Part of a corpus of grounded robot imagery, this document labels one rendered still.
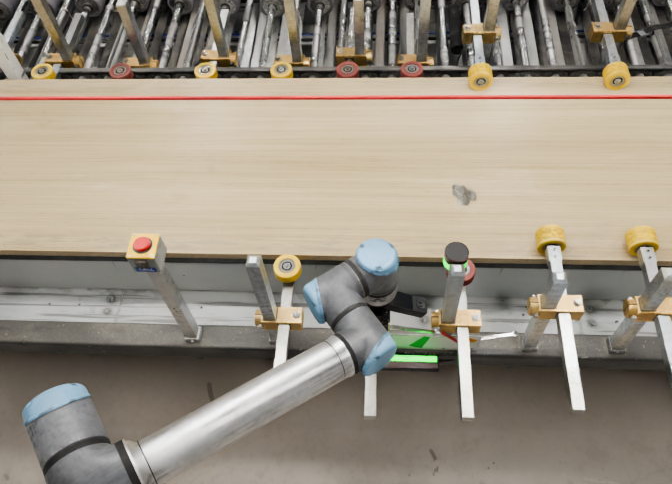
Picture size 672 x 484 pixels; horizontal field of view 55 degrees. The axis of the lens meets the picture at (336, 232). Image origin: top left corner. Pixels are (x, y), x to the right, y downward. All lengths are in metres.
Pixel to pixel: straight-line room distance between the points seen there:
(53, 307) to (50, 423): 1.16
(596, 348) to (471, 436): 0.76
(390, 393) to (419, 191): 0.96
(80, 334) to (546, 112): 1.67
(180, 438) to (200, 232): 0.92
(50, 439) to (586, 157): 1.69
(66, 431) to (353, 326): 0.55
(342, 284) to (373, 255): 0.09
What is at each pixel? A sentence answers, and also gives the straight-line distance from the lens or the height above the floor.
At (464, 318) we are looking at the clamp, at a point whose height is 0.87.
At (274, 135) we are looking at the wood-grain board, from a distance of 2.19.
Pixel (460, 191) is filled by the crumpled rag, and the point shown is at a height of 0.91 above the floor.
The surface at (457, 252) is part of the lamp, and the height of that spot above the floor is 1.14.
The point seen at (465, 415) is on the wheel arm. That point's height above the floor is 0.86.
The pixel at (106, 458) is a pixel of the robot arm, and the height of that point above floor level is 1.42.
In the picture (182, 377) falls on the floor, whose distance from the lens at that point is 2.79.
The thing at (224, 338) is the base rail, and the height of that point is 0.70.
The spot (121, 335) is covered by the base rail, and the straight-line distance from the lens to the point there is 2.13.
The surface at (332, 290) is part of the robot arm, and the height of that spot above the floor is 1.33.
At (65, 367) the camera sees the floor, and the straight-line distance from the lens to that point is 2.99.
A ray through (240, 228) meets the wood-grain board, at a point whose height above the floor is 0.90.
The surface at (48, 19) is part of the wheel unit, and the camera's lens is 2.67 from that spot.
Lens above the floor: 2.50
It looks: 56 degrees down
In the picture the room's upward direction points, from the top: 6 degrees counter-clockwise
